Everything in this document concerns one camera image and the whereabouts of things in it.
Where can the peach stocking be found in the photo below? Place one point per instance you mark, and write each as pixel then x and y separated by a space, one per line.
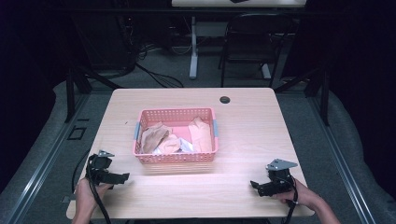
pixel 170 145

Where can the black metal stand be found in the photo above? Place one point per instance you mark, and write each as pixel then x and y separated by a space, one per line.
pixel 84 84
pixel 311 87

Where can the light pink stocking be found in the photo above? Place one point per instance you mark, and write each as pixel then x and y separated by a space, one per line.
pixel 200 135

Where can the person's left hand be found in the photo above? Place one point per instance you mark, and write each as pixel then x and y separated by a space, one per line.
pixel 85 193

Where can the tan stocking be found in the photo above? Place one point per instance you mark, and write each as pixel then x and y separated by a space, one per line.
pixel 153 137

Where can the wooden table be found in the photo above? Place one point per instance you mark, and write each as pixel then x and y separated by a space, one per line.
pixel 249 140

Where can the black chair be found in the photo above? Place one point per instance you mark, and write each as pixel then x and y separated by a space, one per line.
pixel 252 46

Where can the pink plastic basket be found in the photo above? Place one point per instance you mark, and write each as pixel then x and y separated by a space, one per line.
pixel 176 135

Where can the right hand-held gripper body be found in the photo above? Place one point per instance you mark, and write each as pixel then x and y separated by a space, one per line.
pixel 277 180

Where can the white cloth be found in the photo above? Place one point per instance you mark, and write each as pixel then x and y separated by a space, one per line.
pixel 186 145

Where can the person's right hand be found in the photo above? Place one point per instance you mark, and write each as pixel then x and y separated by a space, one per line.
pixel 300 196

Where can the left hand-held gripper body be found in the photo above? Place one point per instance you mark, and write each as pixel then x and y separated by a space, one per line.
pixel 99 169

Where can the white desk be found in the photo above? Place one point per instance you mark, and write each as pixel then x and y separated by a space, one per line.
pixel 218 28

